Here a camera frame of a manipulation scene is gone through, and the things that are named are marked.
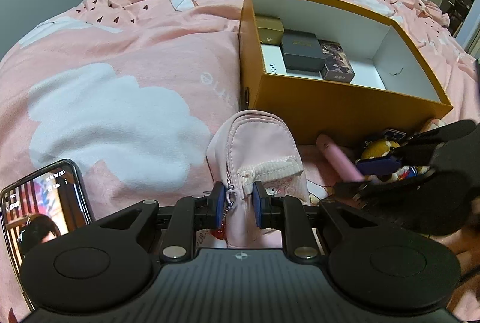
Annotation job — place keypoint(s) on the small gold box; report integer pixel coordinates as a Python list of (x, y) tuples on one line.
[(268, 31)]

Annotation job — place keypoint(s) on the black smartphone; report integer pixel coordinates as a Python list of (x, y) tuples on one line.
[(41, 203)]

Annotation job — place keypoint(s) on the pink mini backpack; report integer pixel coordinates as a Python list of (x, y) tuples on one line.
[(255, 147)]

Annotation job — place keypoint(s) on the pink printed duvet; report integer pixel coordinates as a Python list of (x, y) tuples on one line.
[(112, 83)]

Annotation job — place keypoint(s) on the orange cardboard box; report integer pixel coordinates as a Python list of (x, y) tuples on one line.
[(318, 109)]

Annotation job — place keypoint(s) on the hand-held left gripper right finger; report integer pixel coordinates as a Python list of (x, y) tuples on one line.
[(258, 205)]

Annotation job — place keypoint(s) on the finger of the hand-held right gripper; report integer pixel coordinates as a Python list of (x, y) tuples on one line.
[(360, 189), (375, 165)]

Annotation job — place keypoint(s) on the pink case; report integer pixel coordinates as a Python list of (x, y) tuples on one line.
[(335, 158)]

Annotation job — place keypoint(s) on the white box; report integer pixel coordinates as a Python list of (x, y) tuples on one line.
[(272, 59)]

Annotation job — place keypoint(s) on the dark printed box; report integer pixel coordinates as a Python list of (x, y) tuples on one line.
[(335, 59)]

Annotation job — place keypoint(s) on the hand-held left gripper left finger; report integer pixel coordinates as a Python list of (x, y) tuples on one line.
[(219, 203)]

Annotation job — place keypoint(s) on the dark grey box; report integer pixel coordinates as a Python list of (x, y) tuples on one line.
[(302, 53)]

